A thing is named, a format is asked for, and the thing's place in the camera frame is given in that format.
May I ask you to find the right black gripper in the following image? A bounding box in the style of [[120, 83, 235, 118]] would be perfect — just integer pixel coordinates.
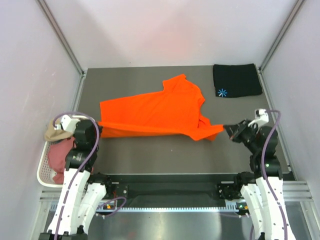
[[223, 118, 260, 154]]

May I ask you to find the orange t shirt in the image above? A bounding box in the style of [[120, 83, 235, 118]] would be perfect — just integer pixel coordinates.
[[99, 74, 224, 141]]

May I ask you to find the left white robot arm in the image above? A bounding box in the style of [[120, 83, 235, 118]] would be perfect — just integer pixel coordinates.
[[38, 119, 114, 240]]

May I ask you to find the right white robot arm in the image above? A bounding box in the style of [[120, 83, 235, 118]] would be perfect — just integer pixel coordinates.
[[217, 120, 296, 240]]

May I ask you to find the pink t shirt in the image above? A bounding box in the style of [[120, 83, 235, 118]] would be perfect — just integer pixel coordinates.
[[47, 137, 75, 185]]

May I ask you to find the beige t shirt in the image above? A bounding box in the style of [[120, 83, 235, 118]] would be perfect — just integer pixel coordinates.
[[44, 119, 73, 142]]

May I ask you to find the folded black t shirt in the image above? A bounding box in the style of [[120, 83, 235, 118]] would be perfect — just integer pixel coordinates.
[[212, 63, 263, 98]]

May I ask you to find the white laundry basket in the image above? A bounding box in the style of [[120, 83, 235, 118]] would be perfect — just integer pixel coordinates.
[[37, 140, 62, 188]]

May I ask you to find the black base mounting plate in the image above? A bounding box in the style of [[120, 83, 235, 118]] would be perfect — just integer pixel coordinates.
[[103, 171, 255, 208]]

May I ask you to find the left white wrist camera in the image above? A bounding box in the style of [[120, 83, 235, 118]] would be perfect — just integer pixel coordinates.
[[52, 114, 80, 133]]

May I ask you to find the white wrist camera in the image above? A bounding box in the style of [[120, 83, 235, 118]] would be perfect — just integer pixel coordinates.
[[52, 114, 80, 133], [248, 108, 269, 128]]

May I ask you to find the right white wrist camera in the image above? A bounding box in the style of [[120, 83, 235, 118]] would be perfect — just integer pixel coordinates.
[[248, 108, 269, 128]]

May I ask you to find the slotted cable duct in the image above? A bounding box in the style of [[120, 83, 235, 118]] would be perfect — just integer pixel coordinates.
[[49, 201, 253, 213]]

